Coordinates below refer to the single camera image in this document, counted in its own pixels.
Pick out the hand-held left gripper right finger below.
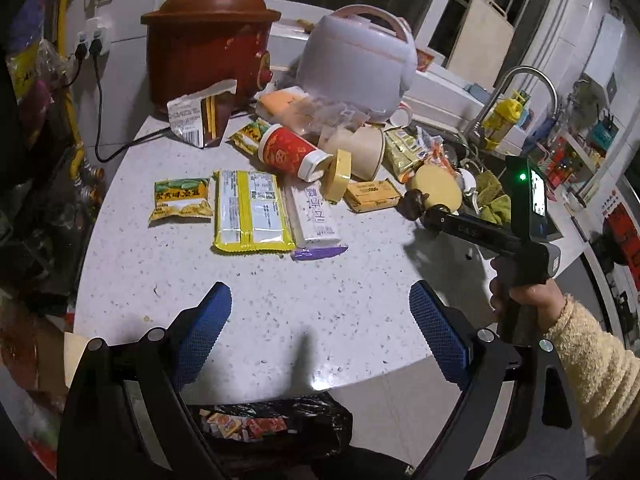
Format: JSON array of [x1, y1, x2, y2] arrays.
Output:
[[409, 280, 586, 480]]

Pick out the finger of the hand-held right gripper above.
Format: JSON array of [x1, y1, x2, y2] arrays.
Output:
[[422, 205, 521, 256]]

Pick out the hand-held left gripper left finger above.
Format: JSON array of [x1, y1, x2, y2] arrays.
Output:
[[57, 281, 233, 480]]

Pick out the beige paper cup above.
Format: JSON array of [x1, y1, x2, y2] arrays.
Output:
[[319, 125, 387, 181]]

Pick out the black trash bag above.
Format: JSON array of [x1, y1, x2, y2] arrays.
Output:
[[187, 392, 353, 478]]

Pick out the red cup with white lid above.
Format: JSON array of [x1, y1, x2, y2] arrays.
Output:
[[257, 124, 335, 182]]

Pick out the person's right forearm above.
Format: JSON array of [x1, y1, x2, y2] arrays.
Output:
[[545, 297, 640, 456]]

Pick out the person's right hand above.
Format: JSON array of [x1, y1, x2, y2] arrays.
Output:
[[490, 275, 568, 331]]

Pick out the green rag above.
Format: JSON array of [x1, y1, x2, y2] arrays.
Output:
[[472, 170, 511, 226]]

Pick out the yellow round lid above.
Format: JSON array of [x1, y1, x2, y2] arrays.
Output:
[[410, 164, 463, 211]]

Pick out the dark brown lump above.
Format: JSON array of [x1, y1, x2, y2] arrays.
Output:
[[398, 189, 431, 221]]

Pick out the orange white wrapper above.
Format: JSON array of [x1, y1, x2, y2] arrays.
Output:
[[420, 135, 458, 173]]

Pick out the pale green snack packet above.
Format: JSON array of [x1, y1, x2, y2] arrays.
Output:
[[384, 127, 426, 183]]

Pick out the small yellow box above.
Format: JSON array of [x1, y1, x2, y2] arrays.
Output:
[[345, 179, 403, 213]]

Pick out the yellow bottle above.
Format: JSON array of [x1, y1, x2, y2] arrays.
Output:
[[482, 91, 523, 150]]

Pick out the white mug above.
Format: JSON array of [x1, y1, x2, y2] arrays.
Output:
[[390, 101, 413, 128]]

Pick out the long yellow packet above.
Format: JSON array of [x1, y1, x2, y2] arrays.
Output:
[[212, 170, 297, 253]]

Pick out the green yellow snack packet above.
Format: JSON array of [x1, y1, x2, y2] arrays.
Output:
[[148, 177, 215, 224]]

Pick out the metal faucet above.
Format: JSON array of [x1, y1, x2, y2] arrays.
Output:
[[470, 66, 558, 146]]

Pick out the yellow tape roll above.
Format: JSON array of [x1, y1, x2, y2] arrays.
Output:
[[320, 149, 352, 204]]

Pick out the white purple packet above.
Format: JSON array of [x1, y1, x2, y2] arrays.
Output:
[[287, 182, 348, 261]]

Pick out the cardboard piece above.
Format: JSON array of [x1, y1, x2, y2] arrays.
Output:
[[37, 330, 86, 393]]

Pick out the clear plastic wrapper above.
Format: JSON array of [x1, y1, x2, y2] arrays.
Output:
[[295, 97, 368, 136]]

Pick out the beige cutting board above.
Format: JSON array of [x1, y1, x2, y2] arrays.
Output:
[[446, 0, 516, 88]]

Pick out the white rice cooker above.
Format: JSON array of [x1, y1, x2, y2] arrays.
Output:
[[295, 5, 418, 123]]

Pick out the small yellow green packet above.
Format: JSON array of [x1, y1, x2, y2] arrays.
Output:
[[230, 119, 271, 156]]

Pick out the torn brown snack bag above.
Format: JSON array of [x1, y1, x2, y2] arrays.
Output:
[[167, 80, 238, 150]]

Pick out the orange pack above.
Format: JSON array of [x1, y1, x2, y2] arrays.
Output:
[[256, 87, 307, 117]]

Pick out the yellow pipe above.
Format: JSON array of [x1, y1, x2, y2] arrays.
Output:
[[57, 0, 86, 181]]

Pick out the red clay cooker pot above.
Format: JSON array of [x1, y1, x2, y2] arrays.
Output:
[[141, 0, 282, 121]]

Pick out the power plugs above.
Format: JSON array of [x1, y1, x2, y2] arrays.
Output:
[[75, 17, 111, 58]]

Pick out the colourful plastic bags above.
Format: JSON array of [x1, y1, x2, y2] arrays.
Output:
[[0, 0, 66, 111]]

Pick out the cluttered wall shelf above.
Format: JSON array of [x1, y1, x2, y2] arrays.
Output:
[[530, 75, 631, 201]]

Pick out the black power cable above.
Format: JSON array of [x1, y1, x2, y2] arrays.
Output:
[[92, 55, 173, 163]]

